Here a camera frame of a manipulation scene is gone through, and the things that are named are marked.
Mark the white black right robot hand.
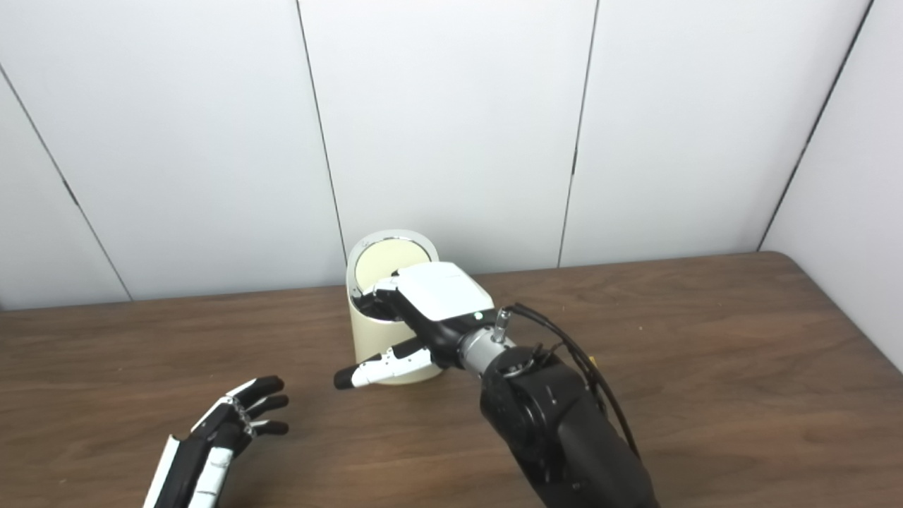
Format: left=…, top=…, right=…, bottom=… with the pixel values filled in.
left=333, top=262, right=495, bottom=390

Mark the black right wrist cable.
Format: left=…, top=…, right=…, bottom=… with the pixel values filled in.
left=497, top=303, right=643, bottom=459

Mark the cream-colored lidded bin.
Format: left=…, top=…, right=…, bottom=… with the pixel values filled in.
left=346, top=230, right=445, bottom=386

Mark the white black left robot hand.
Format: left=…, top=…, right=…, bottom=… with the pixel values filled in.
left=143, top=376, right=290, bottom=508

